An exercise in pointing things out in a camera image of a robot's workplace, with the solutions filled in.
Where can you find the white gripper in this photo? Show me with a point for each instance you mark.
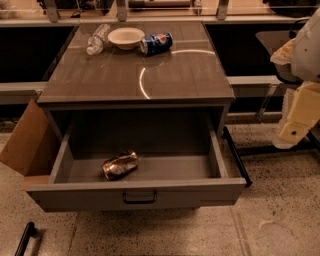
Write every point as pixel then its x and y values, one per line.
pixel 307 53

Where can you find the brown cardboard box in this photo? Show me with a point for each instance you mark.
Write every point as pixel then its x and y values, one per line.
pixel 32 148

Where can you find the white paper bowl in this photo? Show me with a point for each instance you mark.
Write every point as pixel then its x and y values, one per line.
pixel 126 38

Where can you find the blue pepsi can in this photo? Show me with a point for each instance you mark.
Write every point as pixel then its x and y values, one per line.
pixel 157 43

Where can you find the black drawer handle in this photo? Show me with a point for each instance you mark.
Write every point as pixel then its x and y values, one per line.
pixel 139 198

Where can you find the grey cabinet counter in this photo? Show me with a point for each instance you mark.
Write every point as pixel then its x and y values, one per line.
pixel 124 93

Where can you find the grey open top drawer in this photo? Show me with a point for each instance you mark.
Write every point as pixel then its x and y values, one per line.
pixel 186 171

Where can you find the crushed orange soda can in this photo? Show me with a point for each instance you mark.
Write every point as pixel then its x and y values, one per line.
pixel 120 165

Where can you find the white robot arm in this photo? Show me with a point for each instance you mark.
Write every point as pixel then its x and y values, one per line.
pixel 301 109

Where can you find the clear plastic water bottle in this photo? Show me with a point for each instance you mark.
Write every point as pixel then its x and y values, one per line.
pixel 98 40

